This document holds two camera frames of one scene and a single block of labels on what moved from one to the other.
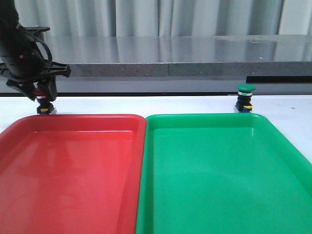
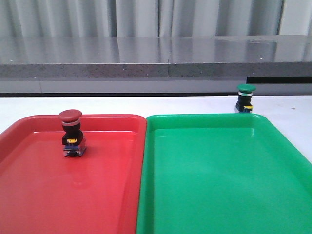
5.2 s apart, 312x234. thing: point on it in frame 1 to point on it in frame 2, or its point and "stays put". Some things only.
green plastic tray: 221,173 stays put
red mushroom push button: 44,107 to 72,139
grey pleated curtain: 141,18 stays put
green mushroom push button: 243,99 stays put
